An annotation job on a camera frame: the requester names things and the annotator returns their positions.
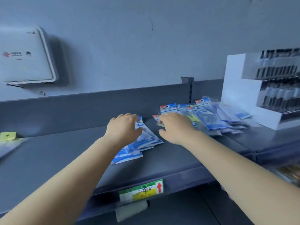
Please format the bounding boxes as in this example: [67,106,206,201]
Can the person's right hand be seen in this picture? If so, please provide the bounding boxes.
[157,112,200,146]

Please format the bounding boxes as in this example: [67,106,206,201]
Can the person's left hand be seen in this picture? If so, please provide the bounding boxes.
[104,113,143,148]

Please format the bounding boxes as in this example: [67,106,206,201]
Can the pile of blue set-square packets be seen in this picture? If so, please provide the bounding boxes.
[111,116,164,165]

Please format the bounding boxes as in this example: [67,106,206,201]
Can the pile of mixed packaged rulers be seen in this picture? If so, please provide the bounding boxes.
[152,96,262,136]

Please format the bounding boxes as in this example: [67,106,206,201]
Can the pile of clear rulers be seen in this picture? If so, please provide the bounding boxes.
[0,131,30,160]

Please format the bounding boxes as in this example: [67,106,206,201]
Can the person's left forearm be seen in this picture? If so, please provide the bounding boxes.
[0,136,122,225]

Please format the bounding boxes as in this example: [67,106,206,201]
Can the person's right forearm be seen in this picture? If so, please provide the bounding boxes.
[187,131,300,225]

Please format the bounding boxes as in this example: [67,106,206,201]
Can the grey shelf back panel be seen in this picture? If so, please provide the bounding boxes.
[0,79,224,138]

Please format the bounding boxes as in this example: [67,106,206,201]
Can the green yellow shelf price label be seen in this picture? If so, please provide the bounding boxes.
[119,179,164,203]

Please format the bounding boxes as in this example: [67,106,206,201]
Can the white tiered pen display stand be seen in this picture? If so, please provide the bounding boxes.
[221,52,300,131]

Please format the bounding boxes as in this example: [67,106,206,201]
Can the rows of black gel pens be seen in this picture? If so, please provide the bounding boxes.
[241,47,300,113]

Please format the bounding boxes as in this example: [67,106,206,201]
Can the grey slotted shelf post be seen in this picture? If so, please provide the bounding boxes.
[181,77,194,105]

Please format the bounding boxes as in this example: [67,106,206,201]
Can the white wall router box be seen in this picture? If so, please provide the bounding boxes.
[0,26,58,85]

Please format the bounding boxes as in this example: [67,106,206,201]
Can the thin router cable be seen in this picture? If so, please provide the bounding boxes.
[6,83,47,96]

